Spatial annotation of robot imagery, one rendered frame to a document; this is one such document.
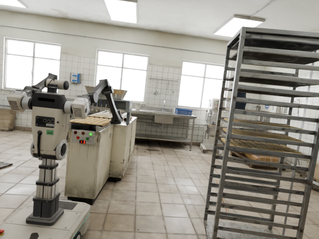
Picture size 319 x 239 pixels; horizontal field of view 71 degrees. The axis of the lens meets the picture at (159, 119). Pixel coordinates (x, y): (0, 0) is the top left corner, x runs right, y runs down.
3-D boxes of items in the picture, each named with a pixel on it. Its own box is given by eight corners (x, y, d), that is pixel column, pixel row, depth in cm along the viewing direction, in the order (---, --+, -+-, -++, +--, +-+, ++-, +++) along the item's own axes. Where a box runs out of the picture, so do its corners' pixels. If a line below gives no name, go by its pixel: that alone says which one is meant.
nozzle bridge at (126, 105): (83, 117, 338) (85, 95, 335) (130, 122, 339) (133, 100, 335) (75, 119, 306) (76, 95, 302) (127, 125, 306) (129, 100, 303)
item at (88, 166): (84, 179, 315) (89, 117, 306) (108, 182, 315) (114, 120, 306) (63, 203, 245) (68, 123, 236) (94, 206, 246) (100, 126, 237)
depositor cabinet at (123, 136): (97, 155, 441) (100, 113, 433) (133, 159, 442) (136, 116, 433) (71, 179, 314) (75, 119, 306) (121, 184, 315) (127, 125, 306)
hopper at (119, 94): (89, 96, 333) (90, 86, 332) (127, 99, 333) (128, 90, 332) (83, 95, 304) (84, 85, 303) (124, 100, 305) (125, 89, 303)
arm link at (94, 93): (98, 77, 209) (108, 76, 208) (103, 90, 216) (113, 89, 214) (79, 96, 171) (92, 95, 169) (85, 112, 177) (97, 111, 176)
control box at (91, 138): (72, 142, 239) (73, 129, 237) (94, 144, 239) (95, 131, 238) (70, 142, 235) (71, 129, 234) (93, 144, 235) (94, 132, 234)
